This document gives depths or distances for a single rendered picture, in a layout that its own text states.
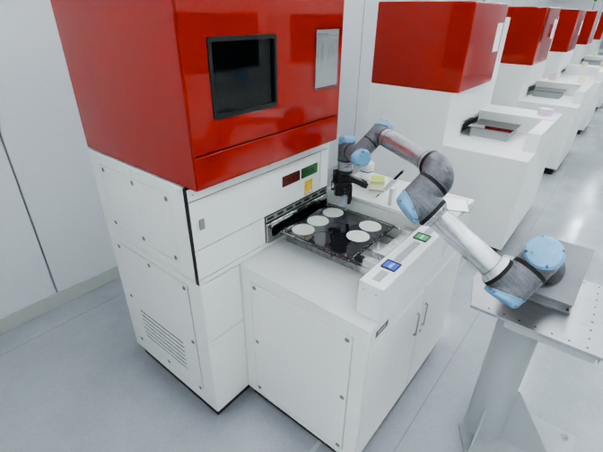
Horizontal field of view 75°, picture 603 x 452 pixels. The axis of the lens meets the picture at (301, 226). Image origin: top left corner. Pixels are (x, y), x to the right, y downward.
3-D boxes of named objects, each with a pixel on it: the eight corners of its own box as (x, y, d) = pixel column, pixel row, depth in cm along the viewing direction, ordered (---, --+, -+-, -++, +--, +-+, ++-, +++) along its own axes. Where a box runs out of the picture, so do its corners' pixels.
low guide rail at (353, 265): (285, 240, 180) (285, 234, 179) (289, 239, 182) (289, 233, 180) (382, 282, 153) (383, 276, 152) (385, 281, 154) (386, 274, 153)
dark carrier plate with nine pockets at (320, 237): (283, 231, 173) (283, 230, 173) (327, 205, 197) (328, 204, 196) (348, 259, 154) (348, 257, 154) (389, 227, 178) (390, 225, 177)
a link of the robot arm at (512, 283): (553, 283, 124) (423, 168, 132) (518, 317, 125) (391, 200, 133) (537, 280, 136) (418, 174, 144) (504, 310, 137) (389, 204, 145)
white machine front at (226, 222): (196, 284, 151) (182, 188, 132) (321, 212, 207) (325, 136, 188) (201, 287, 149) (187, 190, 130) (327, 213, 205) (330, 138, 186)
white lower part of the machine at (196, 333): (138, 352, 227) (106, 230, 188) (242, 285, 284) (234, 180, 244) (219, 424, 189) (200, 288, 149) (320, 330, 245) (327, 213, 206)
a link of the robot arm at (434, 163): (464, 156, 128) (376, 111, 164) (440, 180, 129) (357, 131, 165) (474, 176, 136) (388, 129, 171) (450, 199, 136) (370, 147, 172)
